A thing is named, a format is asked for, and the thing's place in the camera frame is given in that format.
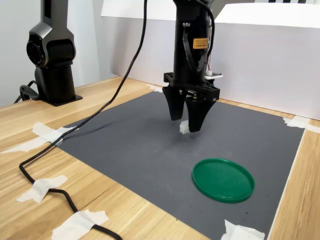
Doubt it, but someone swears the small white plastic terminal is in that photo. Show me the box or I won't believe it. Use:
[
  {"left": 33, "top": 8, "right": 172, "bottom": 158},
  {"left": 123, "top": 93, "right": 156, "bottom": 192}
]
[{"left": 179, "top": 119, "right": 190, "bottom": 135}]

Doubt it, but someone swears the dark grey mat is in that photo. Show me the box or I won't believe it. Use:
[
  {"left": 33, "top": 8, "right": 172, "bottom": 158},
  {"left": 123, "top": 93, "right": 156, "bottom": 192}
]
[{"left": 56, "top": 90, "right": 306, "bottom": 240}]

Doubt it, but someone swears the long black camera cable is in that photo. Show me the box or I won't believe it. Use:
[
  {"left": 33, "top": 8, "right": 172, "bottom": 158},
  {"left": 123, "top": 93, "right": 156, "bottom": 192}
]
[{"left": 19, "top": 0, "right": 149, "bottom": 240}]

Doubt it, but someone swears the wide white cardboard box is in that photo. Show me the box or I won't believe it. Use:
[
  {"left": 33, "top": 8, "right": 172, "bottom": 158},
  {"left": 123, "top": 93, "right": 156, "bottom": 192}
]
[{"left": 208, "top": 2, "right": 320, "bottom": 121}]

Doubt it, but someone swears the round green lid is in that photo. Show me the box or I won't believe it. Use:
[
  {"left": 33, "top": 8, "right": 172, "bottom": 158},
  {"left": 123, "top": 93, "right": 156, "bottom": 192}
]
[{"left": 191, "top": 157, "right": 256, "bottom": 204}]

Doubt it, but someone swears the white tape piece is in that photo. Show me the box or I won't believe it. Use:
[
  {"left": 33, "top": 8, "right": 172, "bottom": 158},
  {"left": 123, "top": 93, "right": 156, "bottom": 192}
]
[
  {"left": 282, "top": 115, "right": 320, "bottom": 133},
  {"left": 51, "top": 209, "right": 110, "bottom": 240},
  {"left": 146, "top": 83, "right": 165, "bottom": 94},
  {"left": 0, "top": 136, "right": 48, "bottom": 155},
  {"left": 32, "top": 121, "right": 80, "bottom": 147},
  {"left": 219, "top": 219, "right": 266, "bottom": 240},
  {"left": 15, "top": 174, "right": 69, "bottom": 204}
]

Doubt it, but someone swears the small white camera box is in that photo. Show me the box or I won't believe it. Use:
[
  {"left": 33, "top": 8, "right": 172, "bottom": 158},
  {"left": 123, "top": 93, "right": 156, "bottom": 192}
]
[{"left": 204, "top": 71, "right": 224, "bottom": 82}]

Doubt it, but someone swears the black base cable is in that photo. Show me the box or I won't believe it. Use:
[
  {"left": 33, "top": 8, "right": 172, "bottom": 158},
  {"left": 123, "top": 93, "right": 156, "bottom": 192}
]
[{"left": 13, "top": 79, "right": 41, "bottom": 105}]

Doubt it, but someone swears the black and white checkered board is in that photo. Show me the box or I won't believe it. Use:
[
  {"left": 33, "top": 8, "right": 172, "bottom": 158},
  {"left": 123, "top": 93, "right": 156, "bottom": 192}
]
[{"left": 254, "top": 0, "right": 316, "bottom": 5}]

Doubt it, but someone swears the white cardboard box with flap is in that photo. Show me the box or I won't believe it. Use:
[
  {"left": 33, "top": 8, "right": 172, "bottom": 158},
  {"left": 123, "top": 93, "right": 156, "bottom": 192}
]
[{"left": 101, "top": 0, "right": 177, "bottom": 89}]

